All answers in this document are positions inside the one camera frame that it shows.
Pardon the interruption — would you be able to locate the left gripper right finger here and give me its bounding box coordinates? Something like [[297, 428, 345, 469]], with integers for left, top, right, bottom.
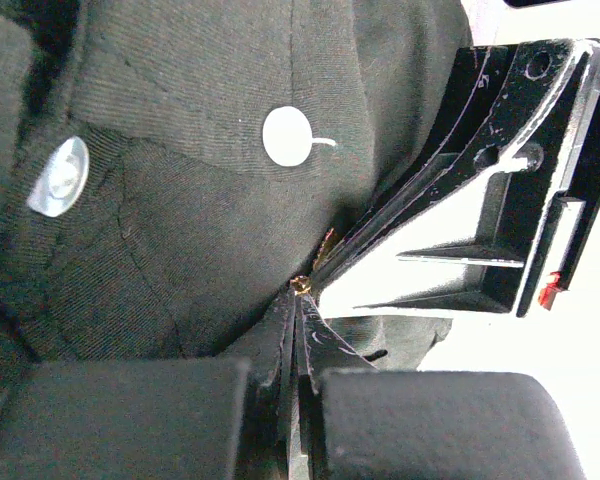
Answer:
[[294, 294, 584, 479]]

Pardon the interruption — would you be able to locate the gold brooch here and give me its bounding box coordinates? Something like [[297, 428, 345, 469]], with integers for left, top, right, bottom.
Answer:
[[290, 227, 340, 295]]

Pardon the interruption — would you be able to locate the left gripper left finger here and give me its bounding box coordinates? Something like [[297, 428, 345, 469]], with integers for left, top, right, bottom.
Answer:
[[0, 290, 295, 479]]

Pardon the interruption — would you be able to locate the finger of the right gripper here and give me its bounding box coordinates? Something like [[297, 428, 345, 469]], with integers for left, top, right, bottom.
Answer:
[[312, 159, 545, 313]]

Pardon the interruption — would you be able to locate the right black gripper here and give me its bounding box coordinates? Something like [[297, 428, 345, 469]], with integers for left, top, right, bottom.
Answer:
[[346, 39, 600, 318]]

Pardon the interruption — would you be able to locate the black button shirt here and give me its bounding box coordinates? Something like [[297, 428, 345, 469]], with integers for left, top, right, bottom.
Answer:
[[0, 0, 474, 396]]

